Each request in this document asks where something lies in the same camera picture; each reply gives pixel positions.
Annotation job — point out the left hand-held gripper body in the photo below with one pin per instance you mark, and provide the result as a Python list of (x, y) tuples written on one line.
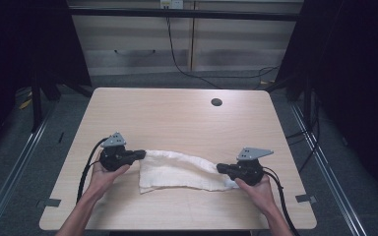
[(113, 157)]

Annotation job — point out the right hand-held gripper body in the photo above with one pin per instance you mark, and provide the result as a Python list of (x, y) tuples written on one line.
[(251, 170)]

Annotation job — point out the white cloth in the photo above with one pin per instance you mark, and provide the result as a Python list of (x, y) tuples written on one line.
[(177, 173)]

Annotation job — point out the person's left hand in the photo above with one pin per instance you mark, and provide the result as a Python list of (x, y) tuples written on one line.
[(103, 182)]

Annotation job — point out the person's right hand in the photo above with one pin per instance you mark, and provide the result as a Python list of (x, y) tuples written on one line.
[(261, 195)]

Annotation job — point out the grey tape strip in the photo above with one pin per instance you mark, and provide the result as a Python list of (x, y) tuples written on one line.
[(305, 198), (49, 203)]

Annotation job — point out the dark round table grommet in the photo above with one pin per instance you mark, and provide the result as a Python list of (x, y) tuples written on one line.
[(216, 102)]

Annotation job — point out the black metal stand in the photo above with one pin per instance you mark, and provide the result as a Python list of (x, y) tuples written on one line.
[(306, 98), (36, 105)]

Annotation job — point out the yellow floor tape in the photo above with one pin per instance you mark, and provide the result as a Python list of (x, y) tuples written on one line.
[(25, 104)]

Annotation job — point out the pale grey cabinet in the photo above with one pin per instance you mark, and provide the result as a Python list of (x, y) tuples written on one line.
[(236, 42)]

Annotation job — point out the dark curtain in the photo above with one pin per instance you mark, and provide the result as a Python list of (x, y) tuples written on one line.
[(357, 82), (19, 42)]

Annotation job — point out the black horizontal bar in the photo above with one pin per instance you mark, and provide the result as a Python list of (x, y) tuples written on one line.
[(183, 14)]

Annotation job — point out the aluminium floor rail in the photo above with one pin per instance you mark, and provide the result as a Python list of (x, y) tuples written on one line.
[(331, 183), (10, 180)]

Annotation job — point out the white wall socket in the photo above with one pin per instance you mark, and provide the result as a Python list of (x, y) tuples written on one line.
[(171, 4)]

